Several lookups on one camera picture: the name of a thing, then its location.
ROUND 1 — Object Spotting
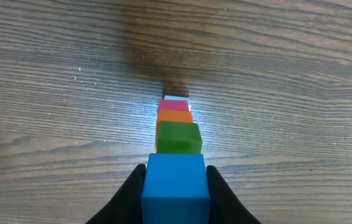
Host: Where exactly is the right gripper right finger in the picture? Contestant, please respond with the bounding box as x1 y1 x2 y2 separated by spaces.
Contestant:
206 165 262 224

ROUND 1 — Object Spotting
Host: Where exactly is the orange cube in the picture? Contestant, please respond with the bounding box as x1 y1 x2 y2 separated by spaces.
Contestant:
154 109 194 153

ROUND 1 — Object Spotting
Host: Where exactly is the green cube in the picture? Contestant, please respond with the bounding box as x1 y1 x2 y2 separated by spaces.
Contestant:
156 121 203 154

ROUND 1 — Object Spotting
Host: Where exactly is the blue cube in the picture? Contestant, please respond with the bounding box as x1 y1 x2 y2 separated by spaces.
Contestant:
140 152 211 224

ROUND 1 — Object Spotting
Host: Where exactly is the white cube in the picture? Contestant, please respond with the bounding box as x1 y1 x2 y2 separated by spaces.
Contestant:
163 95 192 112

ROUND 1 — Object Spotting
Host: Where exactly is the red cube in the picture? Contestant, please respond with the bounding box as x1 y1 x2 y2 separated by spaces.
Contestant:
157 99 191 112

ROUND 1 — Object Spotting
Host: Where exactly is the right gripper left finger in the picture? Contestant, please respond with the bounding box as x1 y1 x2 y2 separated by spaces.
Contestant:
85 164 147 224

